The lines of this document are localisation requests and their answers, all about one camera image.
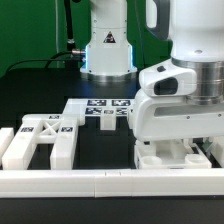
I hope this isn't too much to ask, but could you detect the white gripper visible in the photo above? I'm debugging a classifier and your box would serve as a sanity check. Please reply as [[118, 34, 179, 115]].
[[128, 90, 224, 142]]

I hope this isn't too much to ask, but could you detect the white chair seat plate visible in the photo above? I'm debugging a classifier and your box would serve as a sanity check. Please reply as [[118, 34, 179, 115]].
[[134, 140, 212, 169]]

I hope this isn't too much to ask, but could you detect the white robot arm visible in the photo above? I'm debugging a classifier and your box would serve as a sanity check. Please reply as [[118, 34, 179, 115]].
[[81, 0, 224, 142]]

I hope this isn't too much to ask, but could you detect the white marker base sheet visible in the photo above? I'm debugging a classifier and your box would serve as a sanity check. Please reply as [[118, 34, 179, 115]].
[[63, 99, 133, 117]]

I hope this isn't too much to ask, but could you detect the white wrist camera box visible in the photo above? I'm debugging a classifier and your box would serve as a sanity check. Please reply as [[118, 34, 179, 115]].
[[139, 60, 197, 97]]

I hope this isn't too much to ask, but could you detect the white chair back frame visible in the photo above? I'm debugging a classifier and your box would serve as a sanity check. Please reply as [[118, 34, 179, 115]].
[[1, 114, 85, 170]]

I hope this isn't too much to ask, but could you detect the black cable bundle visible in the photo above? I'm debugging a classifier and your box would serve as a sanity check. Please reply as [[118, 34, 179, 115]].
[[6, 0, 88, 73]]

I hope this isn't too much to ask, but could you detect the white U-shaped fence frame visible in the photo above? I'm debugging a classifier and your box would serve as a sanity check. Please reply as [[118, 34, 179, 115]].
[[0, 127, 224, 199]]

